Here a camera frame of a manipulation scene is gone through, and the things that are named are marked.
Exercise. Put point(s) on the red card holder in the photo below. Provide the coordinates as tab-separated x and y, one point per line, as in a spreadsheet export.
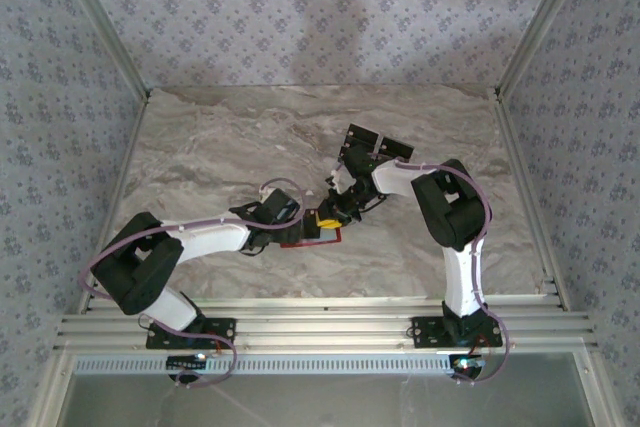
330	237

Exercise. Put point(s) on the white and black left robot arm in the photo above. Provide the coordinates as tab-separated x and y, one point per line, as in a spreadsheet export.
215	239

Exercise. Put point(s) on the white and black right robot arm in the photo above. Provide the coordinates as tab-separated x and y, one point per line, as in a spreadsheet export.
395	177

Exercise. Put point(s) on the small circuit board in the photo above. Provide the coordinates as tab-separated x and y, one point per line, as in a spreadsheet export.
467	364
185	362

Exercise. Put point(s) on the grey metal panel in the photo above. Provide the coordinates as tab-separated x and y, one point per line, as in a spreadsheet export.
325	402

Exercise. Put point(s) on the aluminium rail frame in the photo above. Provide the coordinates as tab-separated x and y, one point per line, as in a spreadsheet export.
325	327

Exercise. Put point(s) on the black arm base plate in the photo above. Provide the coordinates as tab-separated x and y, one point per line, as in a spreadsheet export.
225	329
425	332

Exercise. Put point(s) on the aluminium side rail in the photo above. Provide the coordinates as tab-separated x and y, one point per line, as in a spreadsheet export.
516	147
116	197

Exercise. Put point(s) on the aluminium frame post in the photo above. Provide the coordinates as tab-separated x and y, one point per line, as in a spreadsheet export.
538	22

